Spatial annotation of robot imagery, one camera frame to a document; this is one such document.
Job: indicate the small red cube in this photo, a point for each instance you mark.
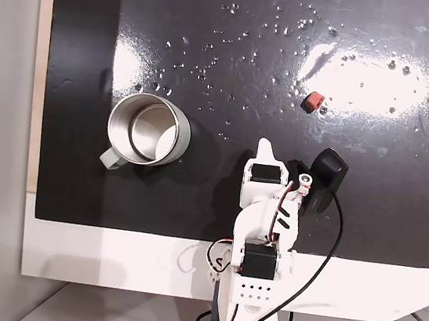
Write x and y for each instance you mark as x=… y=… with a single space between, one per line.
x=313 y=100

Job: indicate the pale green steel cup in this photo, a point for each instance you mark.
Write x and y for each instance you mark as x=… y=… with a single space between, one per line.
x=150 y=136

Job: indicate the black table mat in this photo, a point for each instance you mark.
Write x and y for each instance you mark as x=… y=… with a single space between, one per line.
x=195 y=185

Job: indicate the black oval camera box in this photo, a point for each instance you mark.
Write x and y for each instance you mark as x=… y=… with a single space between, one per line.
x=328 y=167

